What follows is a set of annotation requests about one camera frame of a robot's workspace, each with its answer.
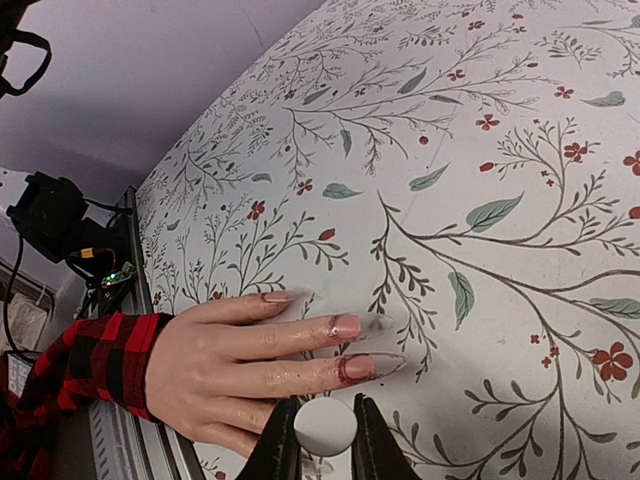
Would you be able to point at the red black plaid sleeve forearm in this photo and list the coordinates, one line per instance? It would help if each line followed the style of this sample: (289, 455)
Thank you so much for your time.
(95, 359)

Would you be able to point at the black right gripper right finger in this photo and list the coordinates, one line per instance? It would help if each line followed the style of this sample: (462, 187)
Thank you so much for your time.
(375, 454)

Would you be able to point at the aluminium front frame rail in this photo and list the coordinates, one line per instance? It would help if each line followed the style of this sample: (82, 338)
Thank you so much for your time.
(126, 446)

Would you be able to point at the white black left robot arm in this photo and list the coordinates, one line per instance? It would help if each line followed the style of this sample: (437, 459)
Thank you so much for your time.
(12, 186)

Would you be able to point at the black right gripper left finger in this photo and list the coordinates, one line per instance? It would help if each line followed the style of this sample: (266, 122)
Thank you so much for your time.
(277, 453)

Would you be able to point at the person's left hand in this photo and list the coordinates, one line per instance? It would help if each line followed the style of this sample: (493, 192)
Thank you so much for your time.
(216, 370)

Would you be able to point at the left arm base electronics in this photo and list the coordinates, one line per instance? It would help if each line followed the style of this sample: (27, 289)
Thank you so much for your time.
(91, 238)

